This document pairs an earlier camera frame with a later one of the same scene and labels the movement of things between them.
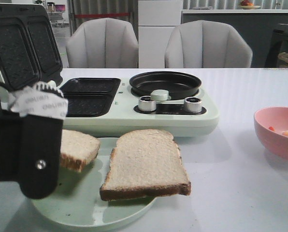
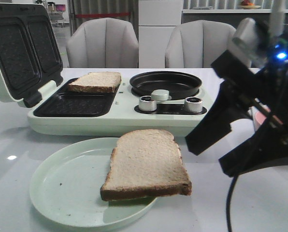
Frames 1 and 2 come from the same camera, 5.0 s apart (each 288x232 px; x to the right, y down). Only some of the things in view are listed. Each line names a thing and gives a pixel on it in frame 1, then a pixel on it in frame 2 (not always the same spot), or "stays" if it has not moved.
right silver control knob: (193, 104) stays
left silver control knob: (145, 104) stays
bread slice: (78, 150) to (96, 81)
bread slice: (145, 163) stays
